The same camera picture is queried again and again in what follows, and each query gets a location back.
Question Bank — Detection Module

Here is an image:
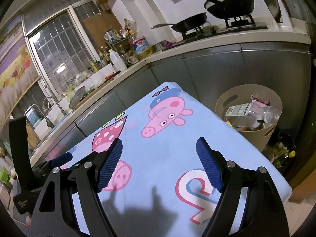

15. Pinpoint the white foam box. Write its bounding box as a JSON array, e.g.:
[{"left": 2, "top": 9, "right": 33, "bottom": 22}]
[{"left": 85, "top": 63, "right": 115, "bottom": 89}]

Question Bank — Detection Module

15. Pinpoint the kitchen counter with grey cabinets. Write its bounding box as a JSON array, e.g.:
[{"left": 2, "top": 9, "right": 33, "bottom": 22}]
[{"left": 30, "top": 30, "right": 313, "bottom": 158}]

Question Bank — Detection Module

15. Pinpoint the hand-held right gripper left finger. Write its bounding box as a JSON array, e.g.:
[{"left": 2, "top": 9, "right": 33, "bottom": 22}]
[{"left": 29, "top": 138, "right": 123, "bottom": 237}]

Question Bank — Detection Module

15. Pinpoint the blue cartoon-print blanket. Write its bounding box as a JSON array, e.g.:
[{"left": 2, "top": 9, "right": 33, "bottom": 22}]
[{"left": 37, "top": 81, "right": 292, "bottom": 237}]

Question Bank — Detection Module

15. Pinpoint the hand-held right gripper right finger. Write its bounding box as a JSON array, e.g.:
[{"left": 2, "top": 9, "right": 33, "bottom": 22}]
[{"left": 196, "top": 137, "right": 290, "bottom": 237}]

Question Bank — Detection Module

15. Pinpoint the beige plastic bin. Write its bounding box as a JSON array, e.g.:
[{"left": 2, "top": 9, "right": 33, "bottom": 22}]
[{"left": 215, "top": 84, "right": 283, "bottom": 153}]

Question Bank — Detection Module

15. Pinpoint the gas stove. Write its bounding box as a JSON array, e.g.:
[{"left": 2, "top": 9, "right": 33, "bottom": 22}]
[{"left": 181, "top": 15, "right": 268, "bottom": 42}]

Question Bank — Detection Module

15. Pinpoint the white blue plastic bucket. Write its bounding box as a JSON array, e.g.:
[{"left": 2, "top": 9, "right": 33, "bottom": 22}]
[{"left": 26, "top": 106, "right": 45, "bottom": 129}]

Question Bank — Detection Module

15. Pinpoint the wooden cutting board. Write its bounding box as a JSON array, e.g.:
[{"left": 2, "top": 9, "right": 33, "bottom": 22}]
[{"left": 26, "top": 125, "right": 41, "bottom": 151}]

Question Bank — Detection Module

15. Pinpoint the round metal lid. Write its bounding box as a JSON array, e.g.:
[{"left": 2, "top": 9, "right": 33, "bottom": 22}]
[{"left": 70, "top": 86, "right": 86, "bottom": 109}]

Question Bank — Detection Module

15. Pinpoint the black frying pan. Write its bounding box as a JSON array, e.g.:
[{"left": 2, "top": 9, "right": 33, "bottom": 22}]
[{"left": 151, "top": 12, "right": 208, "bottom": 33}]

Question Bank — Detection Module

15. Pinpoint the row of sauce bottles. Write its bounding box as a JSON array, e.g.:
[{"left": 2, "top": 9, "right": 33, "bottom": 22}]
[{"left": 89, "top": 46, "right": 111, "bottom": 72}]

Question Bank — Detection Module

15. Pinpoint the white plastic jug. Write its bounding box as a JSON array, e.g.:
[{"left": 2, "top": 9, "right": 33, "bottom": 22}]
[{"left": 109, "top": 49, "right": 127, "bottom": 72}]

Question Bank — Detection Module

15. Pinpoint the blue red printed bag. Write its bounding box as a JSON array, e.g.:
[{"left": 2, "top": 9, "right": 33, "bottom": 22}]
[{"left": 130, "top": 37, "right": 155, "bottom": 60}]

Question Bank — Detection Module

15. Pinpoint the pile of plastic bags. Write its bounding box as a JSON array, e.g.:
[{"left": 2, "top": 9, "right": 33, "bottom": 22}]
[{"left": 104, "top": 18, "right": 137, "bottom": 42}]

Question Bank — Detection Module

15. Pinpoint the fruit-print wall poster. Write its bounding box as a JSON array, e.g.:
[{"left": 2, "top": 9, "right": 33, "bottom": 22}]
[{"left": 0, "top": 15, "right": 41, "bottom": 121}]

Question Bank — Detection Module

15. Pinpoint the black wok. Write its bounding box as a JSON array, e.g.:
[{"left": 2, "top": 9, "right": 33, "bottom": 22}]
[{"left": 197, "top": 0, "right": 255, "bottom": 20}]

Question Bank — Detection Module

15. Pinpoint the clear bag of snack packets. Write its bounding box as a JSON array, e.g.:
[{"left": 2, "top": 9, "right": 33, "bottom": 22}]
[{"left": 226, "top": 102, "right": 282, "bottom": 129}]

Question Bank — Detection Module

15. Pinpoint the barred window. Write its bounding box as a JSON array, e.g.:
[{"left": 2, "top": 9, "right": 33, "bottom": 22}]
[{"left": 25, "top": 5, "right": 114, "bottom": 92}]

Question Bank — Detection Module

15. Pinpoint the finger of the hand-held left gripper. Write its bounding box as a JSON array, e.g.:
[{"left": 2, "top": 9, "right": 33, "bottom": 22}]
[{"left": 51, "top": 152, "right": 73, "bottom": 170}]

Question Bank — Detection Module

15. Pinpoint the metal faucet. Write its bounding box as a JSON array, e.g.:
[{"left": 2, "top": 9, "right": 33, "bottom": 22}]
[{"left": 42, "top": 96, "right": 58, "bottom": 129}]

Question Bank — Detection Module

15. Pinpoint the black bag of vegetables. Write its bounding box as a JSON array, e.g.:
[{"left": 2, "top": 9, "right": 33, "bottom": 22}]
[{"left": 267, "top": 131, "right": 297, "bottom": 171}]

